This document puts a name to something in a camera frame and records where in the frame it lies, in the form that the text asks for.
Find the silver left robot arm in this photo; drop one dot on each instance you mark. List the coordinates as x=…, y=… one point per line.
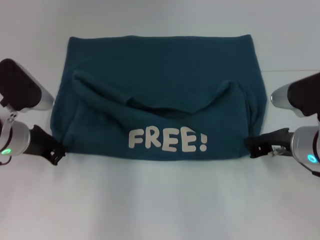
x=17, y=95

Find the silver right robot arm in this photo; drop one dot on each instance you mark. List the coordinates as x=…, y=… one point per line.
x=300, y=100

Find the blue shirt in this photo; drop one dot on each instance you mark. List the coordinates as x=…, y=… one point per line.
x=162, y=100

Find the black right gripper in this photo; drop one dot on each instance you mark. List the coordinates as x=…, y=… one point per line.
x=275, y=140

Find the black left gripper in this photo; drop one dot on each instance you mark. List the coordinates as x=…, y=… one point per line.
x=41, y=142

